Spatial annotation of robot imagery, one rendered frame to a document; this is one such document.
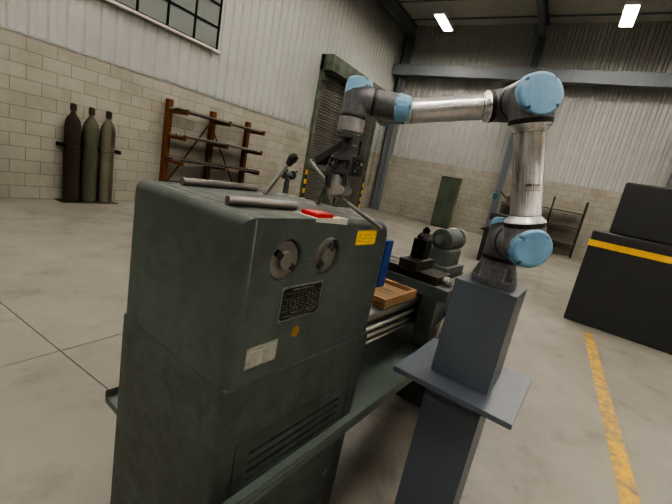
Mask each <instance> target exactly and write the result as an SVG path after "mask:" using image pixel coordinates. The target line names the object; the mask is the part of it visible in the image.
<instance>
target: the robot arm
mask: <svg viewBox="0 0 672 504"><path fill-rule="evenodd" d="M563 96H564V88H563V85H562V82H561V81H560V79H559V78H558V77H557V76H555V75H554V74H553V73H550V72H547V71H538V72H534V73H530V74H528V75H526V76H524V77H523V78H521V79H520V80H518V81H517V82H515V83H513V84H511V85H509V86H507V87H504V88H501V89H496V90H487V91H486V92H485V93H484V94H477V95H462V96H446V97H431V98H416V99H412V97H411V96H409V95H405V94H403V93H396V92H391V91H386V90H380V89H376V88H373V81H372V80H371V79H369V78H366V77H363V76H356V75H355V76H350V77H349V78H348V80H347V83H346V87H345V91H344V98H343V103H342V109H341V114H340V118H339V123H338V130H339V131H338V133H337V136H338V137H341V138H342V141H340V142H338V143H337V144H335V145H333V146H332V147H330V148H329V149H327V150H325V151H324V152H322V153H321V154H319V155H317V156H316V157H315V158H314V159H315V163H316V164H318V165H322V166H326V165H327V169H326V173H325V183H326V189H327V195H328V198H329V202H330V204H331V205H335V204H336V202H337V201H338V199H339V198H338V197H337V196H336V195H342V196H349V195H350V194H351V193H352V189H351V188H350V187H349V186H348V185H347V183H348V177H347V176H348V175H350V176H354V177H362V176H363V171H364V166H365V162H366V159H364V156H363V157H362V154H361V149H362V144H363V142H364V143H366V141H367V138H366V137H362V136H360V135H362V134H363V130H364V125H365V121H366V116H367V115H368V116H372V117H375V119H376V121H377V123H378V124H379V125H381V126H384V127H389V126H391V125H400V124H416V123H433V122H450V121H468V120H482V121H483V122H484V123H491V122H500V123H508V128H509V129H510V130H511V131H512V132H513V149H512V171H511V193H510V214H509V216H508V217H507V218H506V217H495V218H493V219H492V221H491V224H490V225H489V231H488V235H487V238H486V242H485V245H484V249H483V253H482V256H481V259H480V260H479V262H478V263H477V265H476V266H475V267H474V269H473V270H472V272H471V275H470V279H472V280H473V281H475V282H477V283H479V284H482V285H485V286H488V287H491V288H495V289H499V290H504V291H515V290H516V286H517V271H516V267H517V265H518V266H521V267H526V268H531V267H536V266H539V265H541V264H542V263H543V262H545V261H546V260H547V259H548V258H549V256H550V255H551V253H552V249H553V242H552V239H551V238H550V236H549V235H548V234H547V233H546V231H547V220H545V219H544V218H543V217H542V200H543V185H544V169H545V153H546V138H547V130H548V129H549V128H550V127H551V126H552V125H553V124H554V112H555V110H556V109H557V108H558V107H559V106H560V104H561V102H562V100H563ZM360 155H361V156H360ZM362 168H363V169H362ZM335 173H337V174H335Z"/></svg>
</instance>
